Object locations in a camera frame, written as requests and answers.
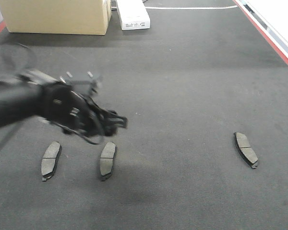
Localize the red conveyor side rail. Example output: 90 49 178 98
233 0 288 66

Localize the dark grey brake pad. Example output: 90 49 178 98
41 141 62 181
99 141 117 181
234 132 259 169

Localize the cardboard box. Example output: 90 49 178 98
0 0 111 35

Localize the white carton box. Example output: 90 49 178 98
116 0 151 31

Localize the dark grey conveyor belt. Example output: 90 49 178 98
0 0 288 230

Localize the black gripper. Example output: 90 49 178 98
43 71 128 145

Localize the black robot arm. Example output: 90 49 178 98
0 69 128 145

